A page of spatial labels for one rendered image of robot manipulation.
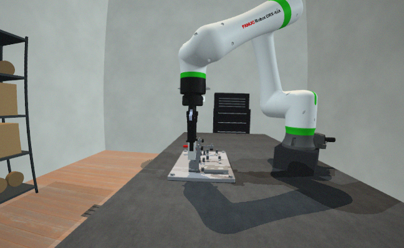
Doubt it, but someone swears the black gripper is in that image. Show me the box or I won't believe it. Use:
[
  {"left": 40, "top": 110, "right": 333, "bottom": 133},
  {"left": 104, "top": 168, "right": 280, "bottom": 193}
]
[{"left": 182, "top": 94, "right": 203, "bottom": 160}]

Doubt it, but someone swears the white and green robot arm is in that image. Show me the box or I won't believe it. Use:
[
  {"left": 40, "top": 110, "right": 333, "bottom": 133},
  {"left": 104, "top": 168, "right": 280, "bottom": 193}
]
[{"left": 178, "top": 0, "right": 335, "bottom": 151}]

